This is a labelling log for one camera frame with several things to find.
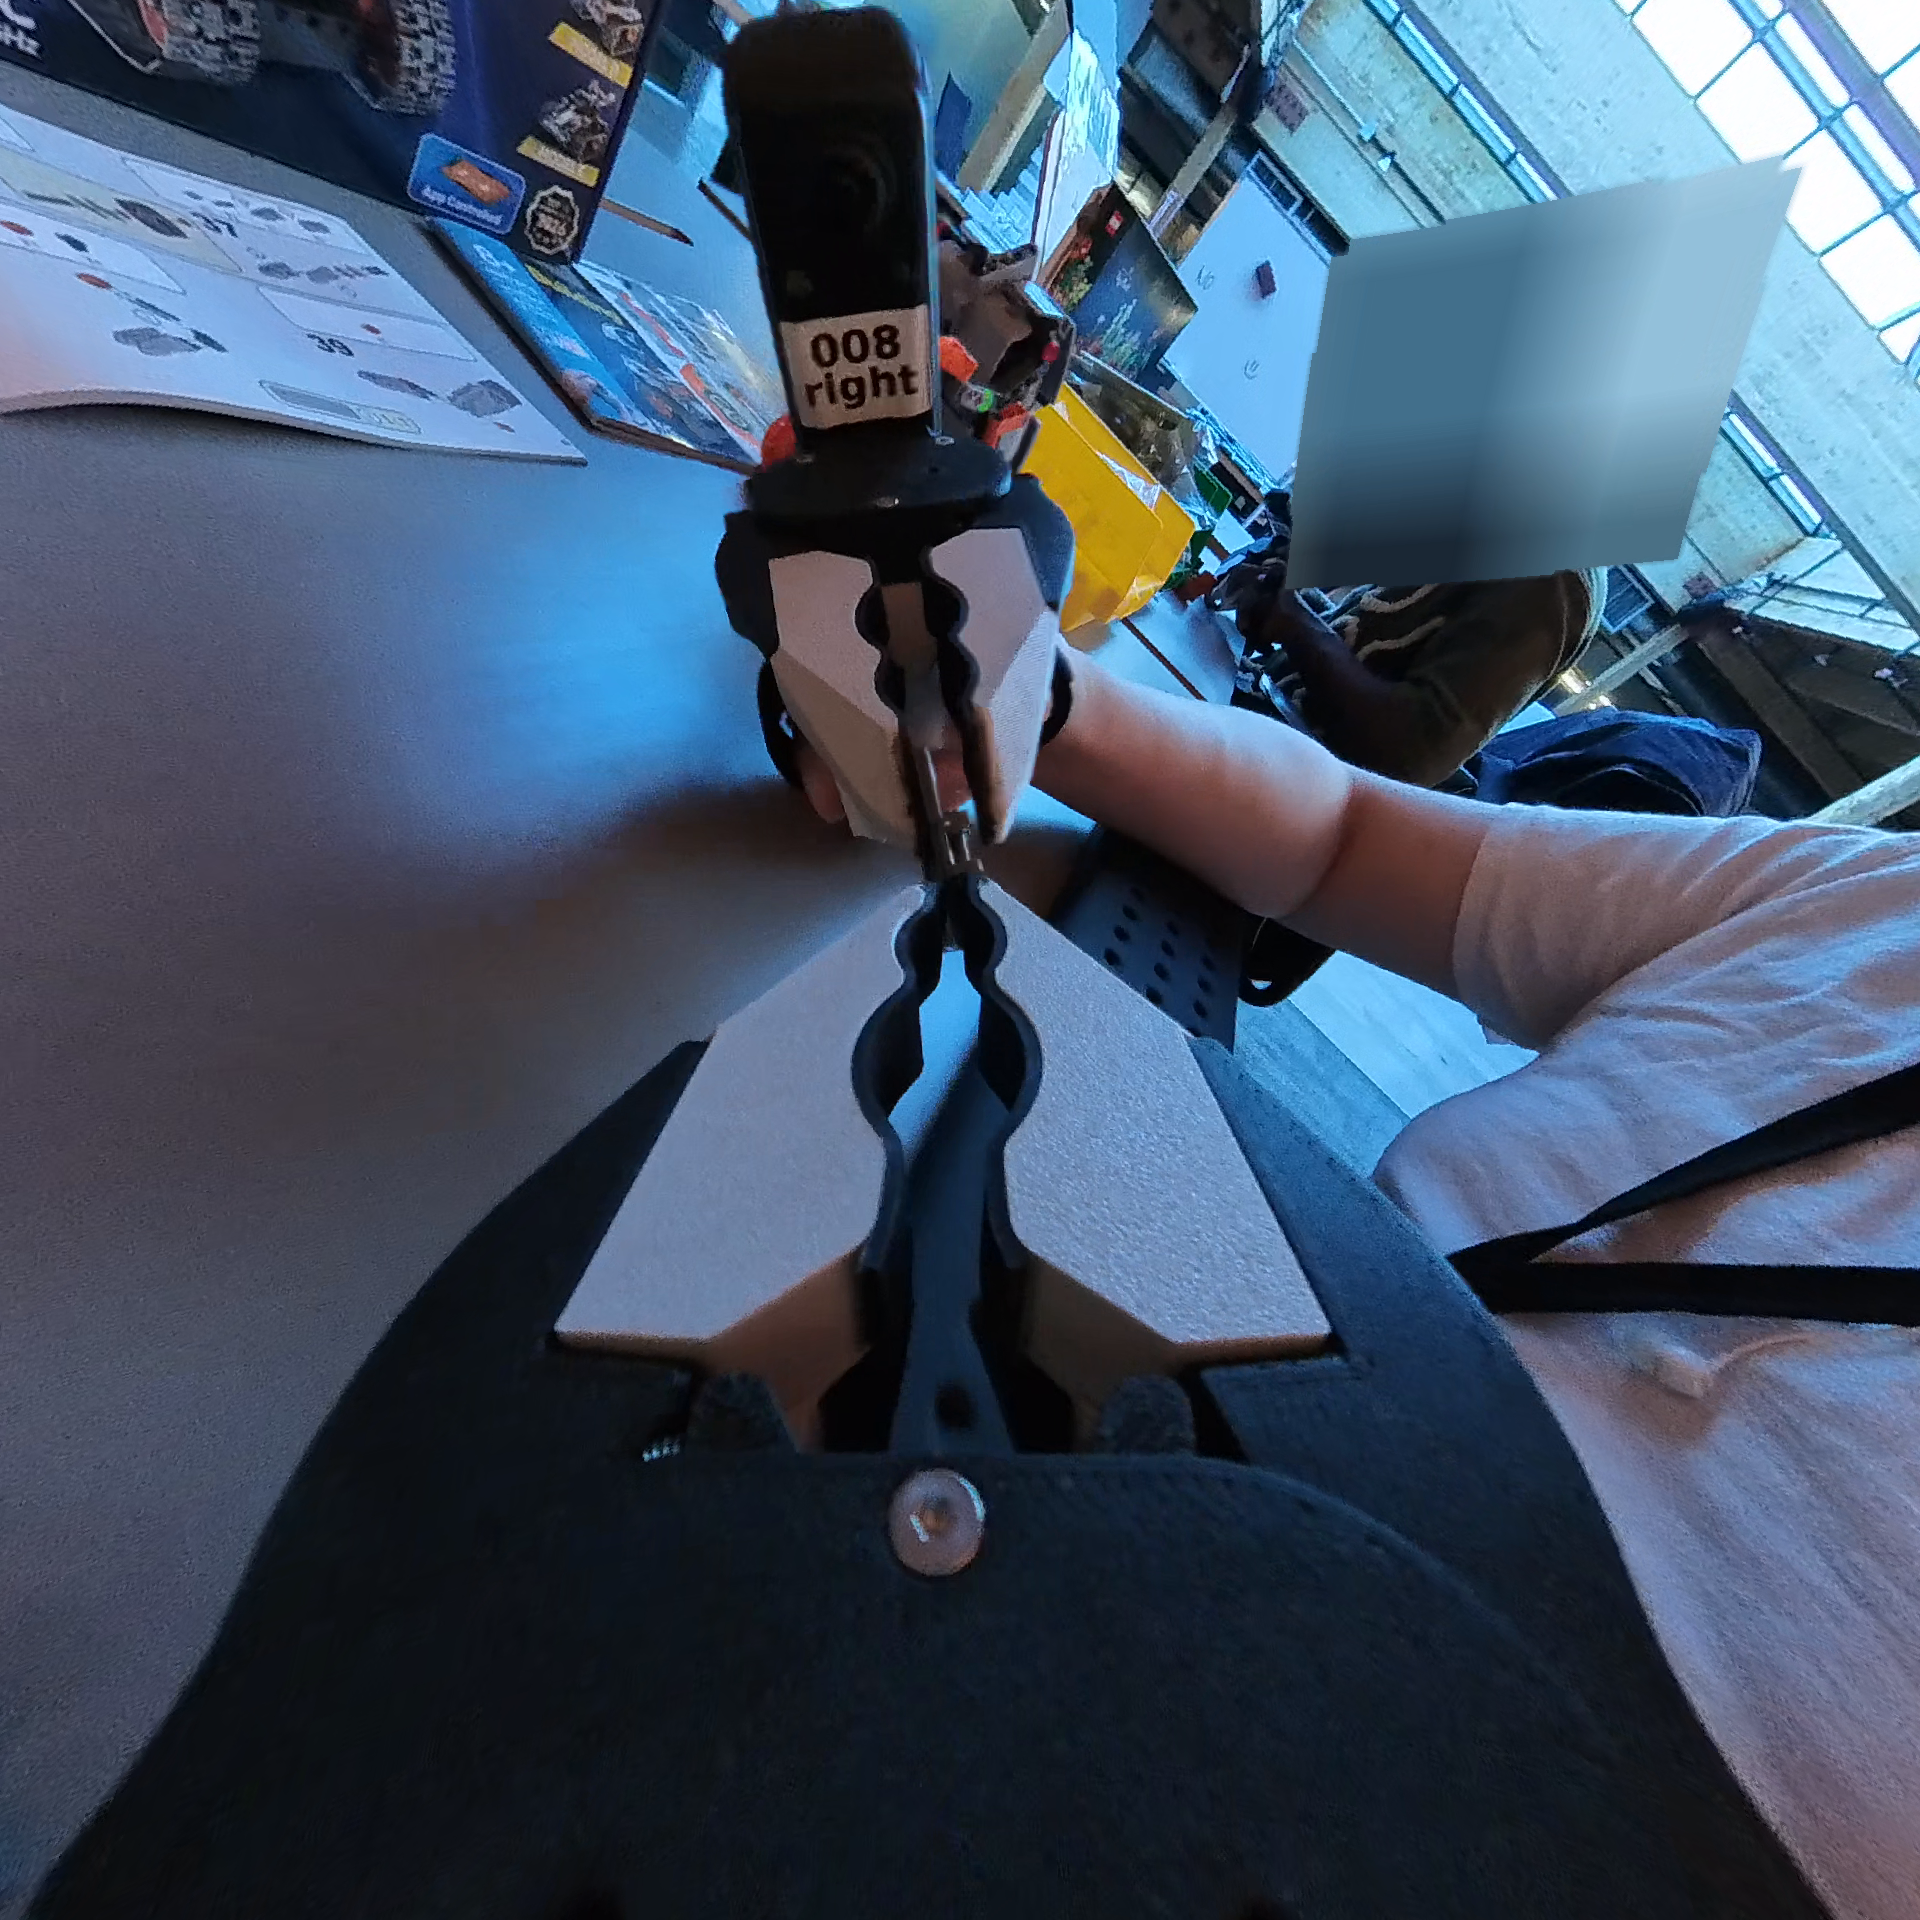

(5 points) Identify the open instruction booklet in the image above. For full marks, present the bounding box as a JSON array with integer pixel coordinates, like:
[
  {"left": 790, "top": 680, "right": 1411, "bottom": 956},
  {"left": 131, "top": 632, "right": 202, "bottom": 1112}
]
[{"left": 0, "top": 101, "right": 588, "bottom": 465}]

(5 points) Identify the yellow plastic bin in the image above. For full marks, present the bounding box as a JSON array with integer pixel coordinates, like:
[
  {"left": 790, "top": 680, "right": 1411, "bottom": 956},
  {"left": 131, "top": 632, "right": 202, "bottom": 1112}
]
[{"left": 1018, "top": 388, "right": 1197, "bottom": 634}]

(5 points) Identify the robot kit box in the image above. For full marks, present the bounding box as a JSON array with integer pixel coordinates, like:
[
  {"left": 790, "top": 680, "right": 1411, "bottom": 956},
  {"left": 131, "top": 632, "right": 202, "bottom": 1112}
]
[{"left": 0, "top": 0, "right": 661, "bottom": 266}]

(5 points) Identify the grey orange toy robot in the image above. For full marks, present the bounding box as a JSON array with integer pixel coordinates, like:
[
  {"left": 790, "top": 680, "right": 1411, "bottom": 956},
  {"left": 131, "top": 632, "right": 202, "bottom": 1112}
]
[{"left": 757, "top": 225, "right": 1078, "bottom": 467}]

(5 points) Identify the colourful toy set box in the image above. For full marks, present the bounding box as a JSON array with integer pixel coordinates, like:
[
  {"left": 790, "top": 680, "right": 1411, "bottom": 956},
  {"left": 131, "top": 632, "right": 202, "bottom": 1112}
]
[{"left": 1042, "top": 180, "right": 1197, "bottom": 387}]

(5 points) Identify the grey desk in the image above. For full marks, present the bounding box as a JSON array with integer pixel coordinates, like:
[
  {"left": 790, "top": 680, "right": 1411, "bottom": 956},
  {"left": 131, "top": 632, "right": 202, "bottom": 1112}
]
[{"left": 0, "top": 60, "right": 1248, "bottom": 1892}]

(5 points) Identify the black harness strap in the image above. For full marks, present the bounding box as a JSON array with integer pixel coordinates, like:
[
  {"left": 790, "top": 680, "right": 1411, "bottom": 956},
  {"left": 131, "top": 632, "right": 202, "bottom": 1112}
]
[{"left": 1447, "top": 1073, "right": 1920, "bottom": 1328}]

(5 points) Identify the blue building booklet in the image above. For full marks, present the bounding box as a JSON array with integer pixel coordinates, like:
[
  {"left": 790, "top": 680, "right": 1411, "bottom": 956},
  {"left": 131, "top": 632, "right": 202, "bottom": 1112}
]
[{"left": 426, "top": 216, "right": 780, "bottom": 470}]

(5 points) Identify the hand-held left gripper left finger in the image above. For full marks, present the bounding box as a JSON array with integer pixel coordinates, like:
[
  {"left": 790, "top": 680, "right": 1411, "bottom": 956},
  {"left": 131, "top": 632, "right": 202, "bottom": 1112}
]
[{"left": 550, "top": 886, "right": 942, "bottom": 1450}]

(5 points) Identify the whiteboard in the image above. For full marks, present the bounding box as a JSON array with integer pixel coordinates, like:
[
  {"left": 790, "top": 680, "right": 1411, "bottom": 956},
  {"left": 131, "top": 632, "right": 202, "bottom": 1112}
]
[{"left": 1162, "top": 166, "right": 1351, "bottom": 483}]

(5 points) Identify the person's right forearm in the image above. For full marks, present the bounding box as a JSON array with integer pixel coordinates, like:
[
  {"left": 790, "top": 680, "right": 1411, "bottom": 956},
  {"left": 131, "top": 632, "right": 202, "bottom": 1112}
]
[{"left": 1033, "top": 647, "right": 1485, "bottom": 926}]

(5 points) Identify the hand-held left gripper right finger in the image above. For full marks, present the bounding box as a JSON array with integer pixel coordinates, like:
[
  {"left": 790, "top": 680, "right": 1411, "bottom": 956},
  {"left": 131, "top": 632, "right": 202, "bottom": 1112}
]
[{"left": 967, "top": 882, "right": 1336, "bottom": 1426}]

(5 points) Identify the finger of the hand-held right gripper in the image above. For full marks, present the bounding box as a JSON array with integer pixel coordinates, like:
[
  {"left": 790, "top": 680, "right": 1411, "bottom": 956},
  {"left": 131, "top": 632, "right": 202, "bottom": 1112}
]
[
  {"left": 913, "top": 525, "right": 1067, "bottom": 846},
  {"left": 763, "top": 549, "right": 941, "bottom": 846}
]

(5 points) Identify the grey track link chain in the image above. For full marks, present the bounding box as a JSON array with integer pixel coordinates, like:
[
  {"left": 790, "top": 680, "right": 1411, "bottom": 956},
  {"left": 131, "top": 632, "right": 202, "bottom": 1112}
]
[{"left": 899, "top": 659, "right": 991, "bottom": 955}]

